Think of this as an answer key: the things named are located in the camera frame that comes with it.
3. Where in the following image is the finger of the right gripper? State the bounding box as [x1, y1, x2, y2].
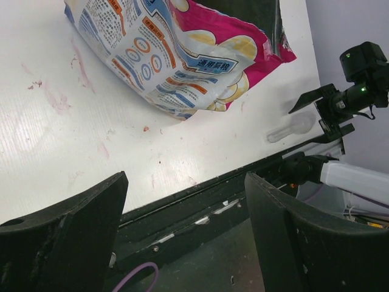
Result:
[288, 84, 337, 114]
[329, 123, 355, 155]

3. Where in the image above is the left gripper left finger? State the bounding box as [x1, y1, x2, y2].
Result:
[1, 172, 128, 291]

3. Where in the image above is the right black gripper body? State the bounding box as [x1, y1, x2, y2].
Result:
[314, 88, 355, 143]

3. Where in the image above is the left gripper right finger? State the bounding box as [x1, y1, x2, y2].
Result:
[244, 173, 388, 291]

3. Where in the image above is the pet food bag pink white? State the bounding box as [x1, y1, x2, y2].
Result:
[64, 1, 296, 120]

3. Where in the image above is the clear plastic scoop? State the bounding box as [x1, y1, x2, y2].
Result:
[266, 111, 316, 143]

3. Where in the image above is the aluminium frame rail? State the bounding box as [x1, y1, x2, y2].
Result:
[277, 134, 342, 159]

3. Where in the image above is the black mounting base rail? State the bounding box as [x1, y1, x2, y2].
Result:
[103, 154, 283, 291]

